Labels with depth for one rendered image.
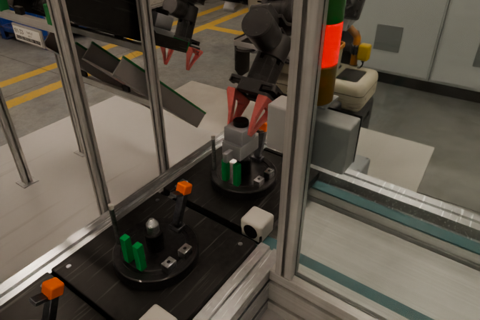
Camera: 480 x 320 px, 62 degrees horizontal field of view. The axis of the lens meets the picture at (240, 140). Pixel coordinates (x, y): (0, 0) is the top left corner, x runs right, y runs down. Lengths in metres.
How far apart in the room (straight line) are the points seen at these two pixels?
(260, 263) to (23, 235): 0.53
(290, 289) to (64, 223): 0.53
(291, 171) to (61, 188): 0.69
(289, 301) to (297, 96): 0.36
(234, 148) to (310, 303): 0.29
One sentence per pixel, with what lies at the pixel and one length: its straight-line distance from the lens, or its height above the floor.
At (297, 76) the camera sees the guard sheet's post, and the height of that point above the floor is 1.30.
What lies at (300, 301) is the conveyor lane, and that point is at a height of 0.93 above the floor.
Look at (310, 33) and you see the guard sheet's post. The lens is 0.45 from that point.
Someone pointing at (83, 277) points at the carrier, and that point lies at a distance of 0.71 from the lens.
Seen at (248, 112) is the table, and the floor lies 0.86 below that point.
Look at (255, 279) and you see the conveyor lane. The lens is 0.67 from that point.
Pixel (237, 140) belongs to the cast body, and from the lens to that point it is 0.74.
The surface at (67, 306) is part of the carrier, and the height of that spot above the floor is 0.97.
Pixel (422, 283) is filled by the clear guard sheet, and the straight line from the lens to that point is 0.58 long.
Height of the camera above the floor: 1.48
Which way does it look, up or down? 32 degrees down
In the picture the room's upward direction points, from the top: straight up
